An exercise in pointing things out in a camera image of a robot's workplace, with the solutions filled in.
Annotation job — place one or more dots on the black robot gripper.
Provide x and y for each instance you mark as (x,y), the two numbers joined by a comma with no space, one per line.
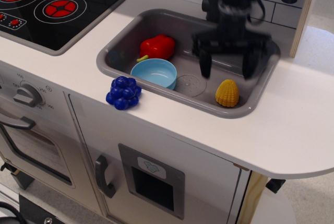
(230,36)

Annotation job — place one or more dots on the grey toy sink basin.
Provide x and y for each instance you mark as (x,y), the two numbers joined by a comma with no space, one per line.
(192,89)

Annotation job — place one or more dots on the light blue bowl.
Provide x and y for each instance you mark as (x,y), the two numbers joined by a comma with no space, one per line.
(157,71)

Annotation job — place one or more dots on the grey cabinet door handle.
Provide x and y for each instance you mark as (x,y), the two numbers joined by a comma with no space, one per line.
(103,176)

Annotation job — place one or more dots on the wooden side post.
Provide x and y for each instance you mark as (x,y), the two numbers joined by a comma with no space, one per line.
(301,26)

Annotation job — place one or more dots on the grey dispenser panel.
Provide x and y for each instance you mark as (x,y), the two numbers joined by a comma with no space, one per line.
(154,181)

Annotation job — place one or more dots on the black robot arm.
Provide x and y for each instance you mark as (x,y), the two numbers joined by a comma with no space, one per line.
(231,37)

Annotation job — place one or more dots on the grey oven door handle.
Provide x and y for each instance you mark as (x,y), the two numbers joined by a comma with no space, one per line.
(23,123)

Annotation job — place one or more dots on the blue toy grapes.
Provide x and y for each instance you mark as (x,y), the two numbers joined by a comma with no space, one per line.
(124,93)

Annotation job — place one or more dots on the yellow toy corn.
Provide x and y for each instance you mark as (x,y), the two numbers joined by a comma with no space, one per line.
(227,93)

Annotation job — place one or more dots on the black toy stovetop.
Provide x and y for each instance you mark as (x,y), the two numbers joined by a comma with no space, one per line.
(52,26)

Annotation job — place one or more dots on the white cabinet door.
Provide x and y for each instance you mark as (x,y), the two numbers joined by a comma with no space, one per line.
(210,181)

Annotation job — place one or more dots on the grey oven knob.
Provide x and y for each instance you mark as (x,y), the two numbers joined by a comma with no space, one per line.
(27,95)

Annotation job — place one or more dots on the red toy bell pepper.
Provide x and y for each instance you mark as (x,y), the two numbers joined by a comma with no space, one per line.
(160,46)

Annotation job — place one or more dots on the white oven door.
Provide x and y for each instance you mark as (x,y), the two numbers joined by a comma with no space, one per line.
(49,152)

